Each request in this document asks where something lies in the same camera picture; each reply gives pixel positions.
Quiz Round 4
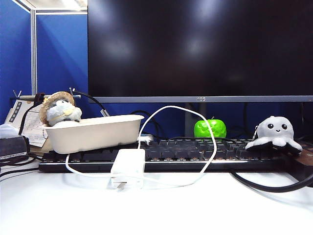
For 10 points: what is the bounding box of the white paper lunch box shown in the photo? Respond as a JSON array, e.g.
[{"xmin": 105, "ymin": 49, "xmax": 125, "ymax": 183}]
[{"xmin": 43, "ymin": 114, "xmax": 145, "ymax": 155}]

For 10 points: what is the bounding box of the white power adapter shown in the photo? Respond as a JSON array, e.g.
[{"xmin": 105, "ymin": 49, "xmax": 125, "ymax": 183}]
[{"xmin": 107, "ymin": 148, "xmax": 146, "ymax": 192}]

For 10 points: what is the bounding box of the black computer monitor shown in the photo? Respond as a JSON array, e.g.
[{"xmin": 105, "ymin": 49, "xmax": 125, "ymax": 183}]
[{"xmin": 87, "ymin": 0, "xmax": 313, "ymax": 103}]

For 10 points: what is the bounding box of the grey fluffy octopus plush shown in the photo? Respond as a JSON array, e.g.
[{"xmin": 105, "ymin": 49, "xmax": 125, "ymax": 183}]
[{"xmin": 245, "ymin": 116, "xmax": 303, "ymax": 154}]

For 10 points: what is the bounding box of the white desk calendar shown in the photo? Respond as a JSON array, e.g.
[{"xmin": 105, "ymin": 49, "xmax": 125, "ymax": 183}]
[{"xmin": 4, "ymin": 99, "xmax": 50, "ymax": 148}]

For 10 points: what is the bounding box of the small white device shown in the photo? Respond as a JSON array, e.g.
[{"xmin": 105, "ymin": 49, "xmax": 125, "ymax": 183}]
[{"xmin": 138, "ymin": 133, "xmax": 155, "ymax": 144}]

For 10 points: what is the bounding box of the aluminium partition frame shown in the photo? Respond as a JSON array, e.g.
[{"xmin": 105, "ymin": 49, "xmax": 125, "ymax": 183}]
[{"xmin": 12, "ymin": 0, "xmax": 88, "ymax": 96}]

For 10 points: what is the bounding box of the thin black cable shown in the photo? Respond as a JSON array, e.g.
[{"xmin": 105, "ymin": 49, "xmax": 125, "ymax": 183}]
[
  {"xmin": 0, "ymin": 154, "xmax": 42, "ymax": 170},
  {"xmin": 0, "ymin": 167, "xmax": 40, "ymax": 179}
]

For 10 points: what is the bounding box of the metal rod with hooks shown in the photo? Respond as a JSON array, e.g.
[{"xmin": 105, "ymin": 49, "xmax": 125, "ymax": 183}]
[{"xmin": 9, "ymin": 87, "xmax": 82, "ymax": 101}]

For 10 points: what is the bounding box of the black mechanical keyboard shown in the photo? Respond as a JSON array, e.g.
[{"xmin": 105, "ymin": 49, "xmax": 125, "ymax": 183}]
[{"xmin": 38, "ymin": 137, "xmax": 304, "ymax": 173}]

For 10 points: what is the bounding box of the black cable with clear plug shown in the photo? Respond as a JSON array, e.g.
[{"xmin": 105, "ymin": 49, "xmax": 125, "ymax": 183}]
[{"xmin": 73, "ymin": 90, "xmax": 110, "ymax": 118}]

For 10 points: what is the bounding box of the grey plush with straw hat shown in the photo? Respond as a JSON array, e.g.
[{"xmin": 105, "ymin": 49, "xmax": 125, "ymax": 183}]
[{"xmin": 39, "ymin": 91, "xmax": 83, "ymax": 127}]

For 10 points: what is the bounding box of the black looped cable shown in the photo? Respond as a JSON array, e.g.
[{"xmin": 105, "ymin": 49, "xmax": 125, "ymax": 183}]
[{"xmin": 129, "ymin": 110, "xmax": 162, "ymax": 138}]

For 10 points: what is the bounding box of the black box device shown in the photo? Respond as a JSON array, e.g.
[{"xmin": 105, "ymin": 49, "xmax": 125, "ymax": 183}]
[{"xmin": 0, "ymin": 136, "xmax": 30, "ymax": 160}]

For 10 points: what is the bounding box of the grey monitor stand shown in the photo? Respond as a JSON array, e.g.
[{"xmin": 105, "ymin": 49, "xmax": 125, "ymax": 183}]
[{"xmin": 184, "ymin": 102, "xmax": 208, "ymax": 138}]

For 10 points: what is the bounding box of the thick black cable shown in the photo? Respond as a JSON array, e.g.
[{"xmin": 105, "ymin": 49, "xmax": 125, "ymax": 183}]
[{"xmin": 228, "ymin": 168, "xmax": 313, "ymax": 193}]

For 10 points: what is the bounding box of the white tissue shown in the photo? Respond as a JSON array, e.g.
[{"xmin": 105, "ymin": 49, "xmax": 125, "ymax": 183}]
[{"xmin": 0, "ymin": 123, "xmax": 20, "ymax": 139}]

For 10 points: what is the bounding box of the white charger cable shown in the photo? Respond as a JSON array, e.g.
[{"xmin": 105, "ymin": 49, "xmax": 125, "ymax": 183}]
[{"xmin": 65, "ymin": 105, "xmax": 218, "ymax": 189}]

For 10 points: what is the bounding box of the green apple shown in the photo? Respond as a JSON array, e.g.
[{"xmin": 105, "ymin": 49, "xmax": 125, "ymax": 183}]
[{"xmin": 193, "ymin": 116, "xmax": 227, "ymax": 139}]

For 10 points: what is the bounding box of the brown board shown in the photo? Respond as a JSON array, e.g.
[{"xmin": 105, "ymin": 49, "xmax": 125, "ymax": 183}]
[{"xmin": 291, "ymin": 141, "xmax": 313, "ymax": 170}]

